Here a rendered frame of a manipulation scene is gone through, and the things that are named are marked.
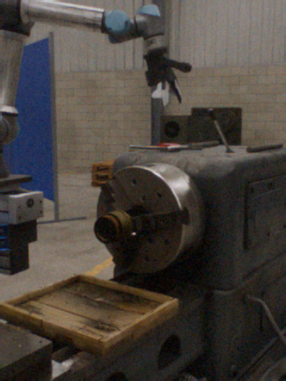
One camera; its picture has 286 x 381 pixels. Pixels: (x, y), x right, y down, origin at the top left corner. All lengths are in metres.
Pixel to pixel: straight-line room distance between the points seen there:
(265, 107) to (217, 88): 1.16
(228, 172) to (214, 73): 10.15
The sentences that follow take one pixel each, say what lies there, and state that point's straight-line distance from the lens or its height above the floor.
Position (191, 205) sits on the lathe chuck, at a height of 1.13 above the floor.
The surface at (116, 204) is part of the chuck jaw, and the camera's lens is 1.36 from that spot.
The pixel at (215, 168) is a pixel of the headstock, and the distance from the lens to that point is 1.44.
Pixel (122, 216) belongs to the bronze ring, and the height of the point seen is 1.11.
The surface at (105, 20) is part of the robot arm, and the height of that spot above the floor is 1.68.
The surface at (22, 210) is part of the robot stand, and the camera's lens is 1.66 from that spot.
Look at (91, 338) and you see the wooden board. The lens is 1.12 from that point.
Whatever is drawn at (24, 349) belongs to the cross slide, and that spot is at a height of 0.97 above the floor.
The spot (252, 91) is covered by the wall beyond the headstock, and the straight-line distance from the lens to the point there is 11.34.
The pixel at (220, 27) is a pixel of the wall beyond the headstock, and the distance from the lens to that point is 11.70.
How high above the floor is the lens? 1.39
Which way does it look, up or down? 9 degrees down
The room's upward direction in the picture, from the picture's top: straight up
